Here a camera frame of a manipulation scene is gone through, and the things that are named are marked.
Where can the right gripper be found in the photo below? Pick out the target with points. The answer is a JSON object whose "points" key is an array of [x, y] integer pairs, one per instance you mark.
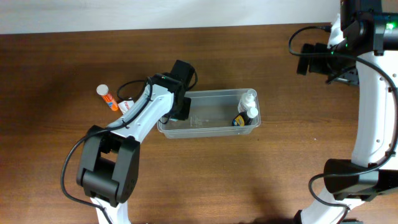
{"points": [[311, 59]]}

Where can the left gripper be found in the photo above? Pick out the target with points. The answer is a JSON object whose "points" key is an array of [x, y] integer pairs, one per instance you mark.
{"points": [[182, 109]]}

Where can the dark bottle white cap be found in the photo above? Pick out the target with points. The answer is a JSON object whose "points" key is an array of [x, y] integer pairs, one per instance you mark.
{"points": [[245, 118]]}

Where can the white spray bottle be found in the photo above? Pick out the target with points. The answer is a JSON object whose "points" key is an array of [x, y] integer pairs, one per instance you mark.
{"points": [[248, 100]]}

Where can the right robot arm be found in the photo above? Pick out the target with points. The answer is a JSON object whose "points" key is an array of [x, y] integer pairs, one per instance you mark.
{"points": [[361, 51]]}

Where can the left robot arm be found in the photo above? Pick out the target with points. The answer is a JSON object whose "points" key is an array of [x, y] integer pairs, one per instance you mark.
{"points": [[109, 163]]}

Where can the clear plastic container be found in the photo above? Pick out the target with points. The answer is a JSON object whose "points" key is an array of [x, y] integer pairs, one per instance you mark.
{"points": [[211, 114]]}

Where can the white Panadol box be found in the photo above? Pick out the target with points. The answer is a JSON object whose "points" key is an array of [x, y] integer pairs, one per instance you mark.
{"points": [[125, 106]]}

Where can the orange effervescent tablet tube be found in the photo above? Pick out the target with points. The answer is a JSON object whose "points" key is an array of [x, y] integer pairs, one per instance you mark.
{"points": [[103, 91]]}

